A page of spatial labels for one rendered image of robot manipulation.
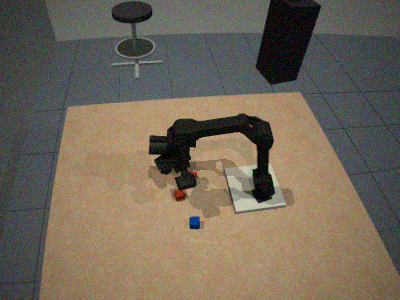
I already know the blue cube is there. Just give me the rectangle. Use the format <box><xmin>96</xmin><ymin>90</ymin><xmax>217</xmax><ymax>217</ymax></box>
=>
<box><xmin>190</xmin><ymin>216</ymin><xmax>200</xmax><ymax>229</ymax></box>

